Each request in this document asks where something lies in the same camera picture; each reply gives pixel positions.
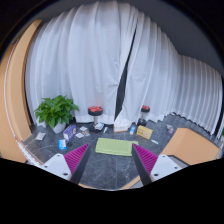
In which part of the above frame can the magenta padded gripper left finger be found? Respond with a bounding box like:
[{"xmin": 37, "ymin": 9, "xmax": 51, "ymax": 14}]
[{"xmin": 41, "ymin": 143, "xmax": 91, "ymax": 185}]

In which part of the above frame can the purple box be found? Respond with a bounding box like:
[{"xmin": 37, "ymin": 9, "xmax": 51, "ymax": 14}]
[{"xmin": 63, "ymin": 125, "xmax": 76, "ymax": 141}]

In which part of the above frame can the green potted plant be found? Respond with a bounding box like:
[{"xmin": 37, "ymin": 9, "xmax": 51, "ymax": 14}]
[{"xmin": 34, "ymin": 95, "xmax": 79, "ymax": 128}]

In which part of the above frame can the yellow cardboard box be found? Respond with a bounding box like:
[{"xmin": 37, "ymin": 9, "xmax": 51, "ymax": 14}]
[{"xmin": 137, "ymin": 125, "xmax": 153, "ymax": 139}]

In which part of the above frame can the green folded towel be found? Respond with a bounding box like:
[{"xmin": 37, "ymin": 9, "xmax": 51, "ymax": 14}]
[{"xmin": 95, "ymin": 138, "xmax": 138, "ymax": 156}]

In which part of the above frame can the left white curtain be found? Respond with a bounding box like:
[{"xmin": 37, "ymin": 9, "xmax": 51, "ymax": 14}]
[{"xmin": 26, "ymin": 1, "xmax": 138, "ymax": 124}]

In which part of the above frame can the small white card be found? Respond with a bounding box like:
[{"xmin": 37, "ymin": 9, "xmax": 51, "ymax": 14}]
[{"xmin": 76, "ymin": 133, "xmax": 84, "ymax": 138}]

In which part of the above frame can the white paper sheet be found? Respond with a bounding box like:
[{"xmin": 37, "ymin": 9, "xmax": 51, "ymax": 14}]
[{"xmin": 36, "ymin": 132, "xmax": 46, "ymax": 141}]

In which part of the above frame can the white plant pot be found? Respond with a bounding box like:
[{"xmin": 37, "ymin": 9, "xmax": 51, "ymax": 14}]
[{"xmin": 53, "ymin": 122, "xmax": 66, "ymax": 134}]

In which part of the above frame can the white curtain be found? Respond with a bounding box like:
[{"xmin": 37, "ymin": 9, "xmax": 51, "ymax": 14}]
[
  {"xmin": 26, "ymin": 1, "xmax": 138, "ymax": 124},
  {"xmin": 114, "ymin": 13, "xmax": 223, "ymax": 133}
]

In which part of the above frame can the right white curtain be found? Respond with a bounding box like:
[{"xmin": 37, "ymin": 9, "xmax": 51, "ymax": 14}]
[{"xmin": 114, "ymin": 13, "xmax": 223, "ymax": 133}]

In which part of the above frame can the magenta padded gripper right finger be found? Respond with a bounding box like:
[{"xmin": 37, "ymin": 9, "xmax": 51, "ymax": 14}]
[{"xmin": 131, "ymin": 143, "xmax": 183, "ymax": 186}]

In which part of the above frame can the blue packet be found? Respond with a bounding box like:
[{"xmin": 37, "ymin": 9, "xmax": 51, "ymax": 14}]
[{"xmin": 58, "ymin": 139, "xmax": 67, "ymax": 150}]

